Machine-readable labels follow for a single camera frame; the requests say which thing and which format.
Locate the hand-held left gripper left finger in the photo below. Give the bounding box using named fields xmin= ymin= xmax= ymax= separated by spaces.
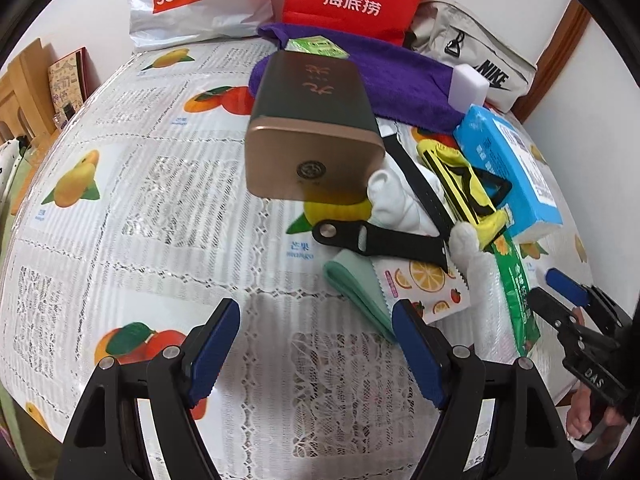
xmin=52 ymin=297 xmax=241 ymax=480

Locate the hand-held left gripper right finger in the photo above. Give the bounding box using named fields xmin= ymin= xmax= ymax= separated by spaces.
xmin=391 ymin=299 xmax=571 ymax=480

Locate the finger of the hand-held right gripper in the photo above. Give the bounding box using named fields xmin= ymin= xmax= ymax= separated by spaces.
xmin=529 ymin=287 xmax=588 ymax=343
xmin=545 ymin=268 xmax=633 ymax=333

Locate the green plastic packet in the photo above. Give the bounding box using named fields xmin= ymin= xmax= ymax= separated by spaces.
xmin=487 ymin=232 xmax=543 ymax=356

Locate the fruit print packet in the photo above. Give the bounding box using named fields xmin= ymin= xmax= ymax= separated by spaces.
xmin=372 ymin=257 xmax=473 ymax=328

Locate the black strap with metal tip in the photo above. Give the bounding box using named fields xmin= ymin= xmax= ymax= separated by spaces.
xmin=311 ymin=219 xmax=453 ymax=268

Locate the person's right forearm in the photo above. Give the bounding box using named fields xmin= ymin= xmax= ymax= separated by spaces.
xmin=597 ymin=402 xmax=640 ymax=480

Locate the person's right hand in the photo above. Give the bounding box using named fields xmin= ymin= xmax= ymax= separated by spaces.
xmin=565 ymin=387 xmax=623 ymax=453

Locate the blue tissue pack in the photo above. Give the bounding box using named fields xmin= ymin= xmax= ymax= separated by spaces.
xmin=454 ymin=104 xmax=565 ymax=246

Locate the fruit print lace tablecloth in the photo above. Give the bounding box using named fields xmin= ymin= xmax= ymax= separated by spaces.
xmin=0 ymin=40 xmax=601 ymax=480

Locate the white sponge block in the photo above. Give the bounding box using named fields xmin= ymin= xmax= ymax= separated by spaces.
xmin=447 ymin=65 xmax=493 ymax=111

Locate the dark tin box gold base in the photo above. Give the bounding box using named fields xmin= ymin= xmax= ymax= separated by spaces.
xmin=245 ymin=51 xmax=386 ymax=206

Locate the grey waist bag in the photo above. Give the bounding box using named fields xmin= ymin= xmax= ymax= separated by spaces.
xmin=407 ymin=0 xmax=538 ymax=113

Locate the purple towel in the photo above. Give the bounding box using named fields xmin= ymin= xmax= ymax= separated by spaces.
xmin=250 ymin=22 xmax=468 ymax=133

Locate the patterned book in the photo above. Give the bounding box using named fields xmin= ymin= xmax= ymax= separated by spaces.
xmin=47 ymin=47 xmax=91 ymax=128

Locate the wooden headboard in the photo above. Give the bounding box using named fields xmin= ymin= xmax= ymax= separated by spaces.
xmin=0 ymin=37 xmax=56 ymax=146

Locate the white plastic shopping bag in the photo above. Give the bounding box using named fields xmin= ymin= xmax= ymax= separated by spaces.
xmin=125 ymin=0 xmax=281 ymax=53

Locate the long black watch strap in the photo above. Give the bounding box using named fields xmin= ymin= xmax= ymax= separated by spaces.
xmin=377 ymin=122 xmax=458 ymax=241

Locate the brown wooden door frame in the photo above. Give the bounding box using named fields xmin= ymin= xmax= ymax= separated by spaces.
xmin=515 ymin=0 xmax=593 ymax=123

